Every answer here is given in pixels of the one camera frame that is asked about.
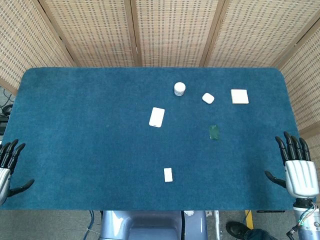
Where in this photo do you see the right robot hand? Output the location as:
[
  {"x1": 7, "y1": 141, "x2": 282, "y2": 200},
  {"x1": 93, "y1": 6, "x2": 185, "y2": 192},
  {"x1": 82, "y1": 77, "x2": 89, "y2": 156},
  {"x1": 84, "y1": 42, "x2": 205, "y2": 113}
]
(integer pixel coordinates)
[{"x1": 264, "y1": 131, "x2": 320, "y2": 199}]

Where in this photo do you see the white square box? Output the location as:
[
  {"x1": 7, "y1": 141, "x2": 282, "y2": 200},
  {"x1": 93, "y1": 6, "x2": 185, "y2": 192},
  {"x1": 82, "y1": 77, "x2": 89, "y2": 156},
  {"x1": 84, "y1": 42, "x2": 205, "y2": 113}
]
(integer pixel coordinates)
[{"x1": 230, "y1": 89, "x2": 250, "y2": 105}]

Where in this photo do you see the white flat card holder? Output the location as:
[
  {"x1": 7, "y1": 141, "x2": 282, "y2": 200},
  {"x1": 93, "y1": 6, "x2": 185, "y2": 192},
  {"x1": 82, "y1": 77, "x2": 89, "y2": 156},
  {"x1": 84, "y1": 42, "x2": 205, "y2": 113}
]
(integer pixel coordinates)
[{"x1": 148, "y1": 106, "x2": 166, "y2": 128}]

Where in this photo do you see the blue cable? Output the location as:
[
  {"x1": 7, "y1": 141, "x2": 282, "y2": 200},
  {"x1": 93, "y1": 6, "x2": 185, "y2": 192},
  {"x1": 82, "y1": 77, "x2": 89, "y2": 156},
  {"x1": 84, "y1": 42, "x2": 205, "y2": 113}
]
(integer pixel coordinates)
[{"x1": 81, "y1": 210, "x2": 102, "y2": 240}]

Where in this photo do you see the grey robot torso base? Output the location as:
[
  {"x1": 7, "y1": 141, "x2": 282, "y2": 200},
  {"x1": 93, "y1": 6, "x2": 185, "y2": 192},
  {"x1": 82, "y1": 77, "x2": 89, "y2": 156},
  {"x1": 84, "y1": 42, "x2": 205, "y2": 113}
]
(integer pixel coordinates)
[{"x1": 99, "y1": 210, "x2": 208, "y2": 240}]

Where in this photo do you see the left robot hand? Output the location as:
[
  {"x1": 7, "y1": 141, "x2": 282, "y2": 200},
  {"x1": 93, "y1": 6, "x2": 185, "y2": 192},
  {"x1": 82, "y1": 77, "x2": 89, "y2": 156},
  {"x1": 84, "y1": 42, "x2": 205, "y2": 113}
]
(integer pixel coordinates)
[{"x1": 0, "y1": 139, "x2": 35, "y2": 205}]

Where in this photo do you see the white earbuds case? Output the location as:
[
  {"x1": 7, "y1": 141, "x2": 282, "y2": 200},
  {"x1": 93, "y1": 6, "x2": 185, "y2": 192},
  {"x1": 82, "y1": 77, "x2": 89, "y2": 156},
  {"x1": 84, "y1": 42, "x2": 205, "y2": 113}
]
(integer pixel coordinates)
[{"x1": 201, "y1": 92, "x2": 215, "y2": 105}]

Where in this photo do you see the black cables bundle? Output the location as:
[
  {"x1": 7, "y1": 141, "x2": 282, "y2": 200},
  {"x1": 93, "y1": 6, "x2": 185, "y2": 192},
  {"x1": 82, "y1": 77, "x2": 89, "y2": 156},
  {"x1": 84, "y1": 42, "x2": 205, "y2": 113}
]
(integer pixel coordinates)
[{"x1": 0, "y1": 87, "x2": 15, "y2": 118}]

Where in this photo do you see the small white rectangular block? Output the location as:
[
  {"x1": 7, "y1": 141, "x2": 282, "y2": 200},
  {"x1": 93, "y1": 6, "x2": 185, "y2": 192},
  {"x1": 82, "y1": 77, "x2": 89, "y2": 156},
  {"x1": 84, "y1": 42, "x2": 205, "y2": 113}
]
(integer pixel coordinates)
[{"x1": 163, "y1": 167, "x2": 174, "y2": 183}]

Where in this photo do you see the black shoe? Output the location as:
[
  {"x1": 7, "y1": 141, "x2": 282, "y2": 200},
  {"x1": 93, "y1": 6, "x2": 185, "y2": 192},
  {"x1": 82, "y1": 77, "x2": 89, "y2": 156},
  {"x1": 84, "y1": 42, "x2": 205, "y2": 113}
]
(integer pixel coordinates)
[{"x1": 225, "y1": 221, "x2": 251, "y2": 240}]

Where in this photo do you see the white round jar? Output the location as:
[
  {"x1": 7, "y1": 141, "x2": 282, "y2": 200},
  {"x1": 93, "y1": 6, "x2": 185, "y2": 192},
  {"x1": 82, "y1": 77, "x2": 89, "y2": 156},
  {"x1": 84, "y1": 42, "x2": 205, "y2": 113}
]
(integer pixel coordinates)
[{"x1": 173, "y1": 81, "x2": 187, "y2": 97}]

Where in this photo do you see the woven bamboo folding screen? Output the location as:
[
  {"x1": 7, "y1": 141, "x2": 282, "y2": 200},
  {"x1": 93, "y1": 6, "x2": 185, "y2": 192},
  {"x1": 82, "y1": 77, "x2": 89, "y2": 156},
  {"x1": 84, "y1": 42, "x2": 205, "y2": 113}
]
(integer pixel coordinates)
[{"x1": 0, "y1": 0, "x2": 320, "y2": 141}]

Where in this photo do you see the blue carpet table cover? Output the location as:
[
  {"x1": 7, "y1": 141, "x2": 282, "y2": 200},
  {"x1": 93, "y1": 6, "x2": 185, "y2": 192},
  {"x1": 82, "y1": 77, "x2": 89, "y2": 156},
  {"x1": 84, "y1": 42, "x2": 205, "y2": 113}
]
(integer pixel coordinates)
[{"x1": 0, "y1": 66, "x2": 307, "y2": 211}]

